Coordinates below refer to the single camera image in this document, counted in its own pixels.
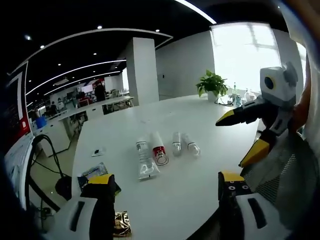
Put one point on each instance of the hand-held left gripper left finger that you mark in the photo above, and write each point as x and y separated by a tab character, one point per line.
75	220

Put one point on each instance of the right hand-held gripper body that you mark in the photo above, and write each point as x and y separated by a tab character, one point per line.
281	87

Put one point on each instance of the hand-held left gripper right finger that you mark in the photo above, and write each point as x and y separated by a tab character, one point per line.
250	217

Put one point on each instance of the small clear skincare bottle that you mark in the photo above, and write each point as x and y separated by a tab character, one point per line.
192	146
176	145

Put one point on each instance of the red and white skincare bottle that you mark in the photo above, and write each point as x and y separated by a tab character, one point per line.
159	152

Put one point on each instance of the person's right hand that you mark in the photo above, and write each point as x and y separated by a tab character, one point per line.
300	115

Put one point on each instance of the person's white shirt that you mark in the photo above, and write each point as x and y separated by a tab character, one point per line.
312	75

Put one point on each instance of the black power adapter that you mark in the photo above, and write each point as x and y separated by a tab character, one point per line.
63	187

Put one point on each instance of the grey mesh chair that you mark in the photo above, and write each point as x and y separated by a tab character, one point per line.
282	175

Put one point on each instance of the green potted plant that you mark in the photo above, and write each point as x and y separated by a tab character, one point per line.
212	83

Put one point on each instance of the gold foil packet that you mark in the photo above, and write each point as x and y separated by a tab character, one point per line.
123	223

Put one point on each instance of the colourful printed packet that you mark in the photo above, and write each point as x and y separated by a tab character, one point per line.
93	172

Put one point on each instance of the small white card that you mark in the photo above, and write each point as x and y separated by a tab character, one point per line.
98	152

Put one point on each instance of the blue bin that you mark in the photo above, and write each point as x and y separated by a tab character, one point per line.
41	122

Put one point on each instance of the long white desk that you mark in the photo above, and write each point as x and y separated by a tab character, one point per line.
82	110

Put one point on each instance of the red and white screen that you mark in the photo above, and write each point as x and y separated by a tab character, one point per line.
16	107

